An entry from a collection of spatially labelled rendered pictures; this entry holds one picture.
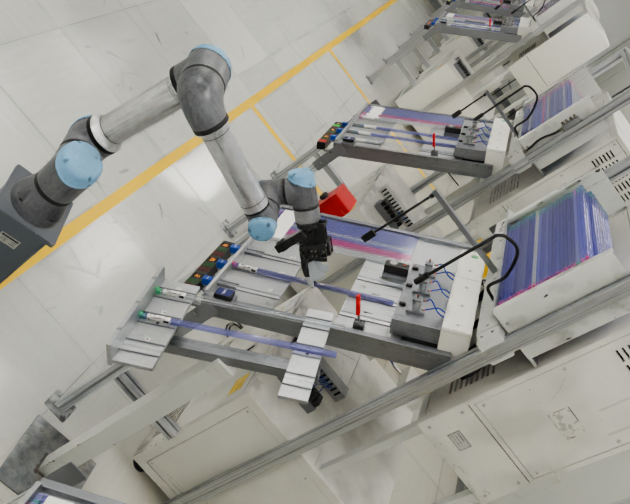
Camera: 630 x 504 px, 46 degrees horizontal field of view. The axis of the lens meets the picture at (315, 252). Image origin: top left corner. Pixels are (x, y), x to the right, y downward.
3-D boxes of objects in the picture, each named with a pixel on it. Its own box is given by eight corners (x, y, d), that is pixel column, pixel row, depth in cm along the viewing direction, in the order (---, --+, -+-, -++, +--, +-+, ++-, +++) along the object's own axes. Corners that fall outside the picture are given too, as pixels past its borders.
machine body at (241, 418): (119, 463, 250) (247, 391, 221) (204, 350, 310) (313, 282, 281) (241, 595, 262) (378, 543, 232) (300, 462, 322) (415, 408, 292)
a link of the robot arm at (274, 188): (243, 198, 205) (282, 195, 203) (248, 175, 213) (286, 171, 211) (249, 221, 210) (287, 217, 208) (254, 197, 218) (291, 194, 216)
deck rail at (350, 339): (200, 313, 213) (201, 295, 210) (203, 310, 215) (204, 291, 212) (446, 375, 198) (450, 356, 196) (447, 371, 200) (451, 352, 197)
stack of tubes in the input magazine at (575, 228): (496, 305, 189) (592, 255, 177) (507, 226, 233) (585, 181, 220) (524, 342, 192) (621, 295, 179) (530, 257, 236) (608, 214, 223)
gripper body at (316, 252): (327, 264, 214) (321, 225, 209) (299, 264, 217) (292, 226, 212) (334, 253, 221) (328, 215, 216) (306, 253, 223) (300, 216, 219)
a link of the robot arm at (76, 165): (29, 184, 191) (59, 155, 185) (47, 155, 202) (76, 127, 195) (68, 212, 197) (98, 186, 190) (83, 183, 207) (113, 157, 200)
